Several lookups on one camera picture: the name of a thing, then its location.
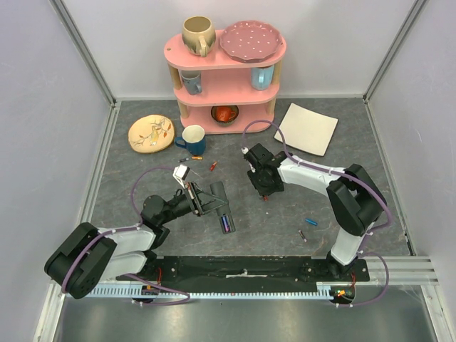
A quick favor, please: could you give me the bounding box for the pink three-tier shelf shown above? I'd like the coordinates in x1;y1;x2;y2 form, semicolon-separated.
164;34;286;135

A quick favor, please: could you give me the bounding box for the grey pink-tip battery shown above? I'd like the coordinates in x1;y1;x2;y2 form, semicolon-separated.
298;229;308;242

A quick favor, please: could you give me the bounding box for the yellow bird-pattern plate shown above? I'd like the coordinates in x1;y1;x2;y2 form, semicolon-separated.
128;114;176;154

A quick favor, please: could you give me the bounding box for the white square plate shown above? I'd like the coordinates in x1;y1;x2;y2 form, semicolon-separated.
279;103;338;156

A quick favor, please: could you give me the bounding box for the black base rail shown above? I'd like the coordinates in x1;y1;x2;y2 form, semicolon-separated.
137;256;370;293

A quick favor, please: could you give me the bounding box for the beige ceramic mug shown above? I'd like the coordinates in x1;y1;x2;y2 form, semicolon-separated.
182;16;217;58

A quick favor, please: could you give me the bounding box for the red battery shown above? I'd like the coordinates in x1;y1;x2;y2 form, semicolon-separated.
209;161;217;171

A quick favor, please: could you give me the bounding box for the red cup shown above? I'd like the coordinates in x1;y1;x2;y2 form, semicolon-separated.
215;106;237;123

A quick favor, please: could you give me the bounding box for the pink dotted plate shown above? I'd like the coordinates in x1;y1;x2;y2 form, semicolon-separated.
219;20;283;63

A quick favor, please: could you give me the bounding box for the dark patterned bowl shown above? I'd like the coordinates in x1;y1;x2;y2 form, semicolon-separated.
211;105;239;126

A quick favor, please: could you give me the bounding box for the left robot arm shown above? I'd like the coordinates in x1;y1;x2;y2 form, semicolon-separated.
44;182;232;299

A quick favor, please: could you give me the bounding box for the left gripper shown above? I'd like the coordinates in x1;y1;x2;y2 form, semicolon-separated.
160;180;229;224

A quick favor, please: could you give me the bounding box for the dark blue mug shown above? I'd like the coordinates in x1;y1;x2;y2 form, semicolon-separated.
174;125;206;156

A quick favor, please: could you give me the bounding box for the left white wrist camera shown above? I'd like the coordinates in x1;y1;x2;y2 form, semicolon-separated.
172;164;190;188

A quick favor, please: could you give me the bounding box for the light blue mug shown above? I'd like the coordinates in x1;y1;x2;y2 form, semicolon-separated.
251;65;274;90

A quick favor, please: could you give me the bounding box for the black remote control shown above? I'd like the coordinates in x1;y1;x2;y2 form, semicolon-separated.
210;181;236;234

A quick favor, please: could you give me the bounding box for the purple-blue battery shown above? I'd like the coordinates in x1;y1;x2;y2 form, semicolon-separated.
222;216;229;232

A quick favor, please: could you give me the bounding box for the light blue battery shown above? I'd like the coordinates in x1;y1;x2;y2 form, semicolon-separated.
305;218;318;226

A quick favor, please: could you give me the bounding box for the grey-blue mug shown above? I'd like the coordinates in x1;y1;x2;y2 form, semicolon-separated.
180;71;202;95

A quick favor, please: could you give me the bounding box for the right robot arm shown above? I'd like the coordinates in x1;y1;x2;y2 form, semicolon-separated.
242;143;387;281

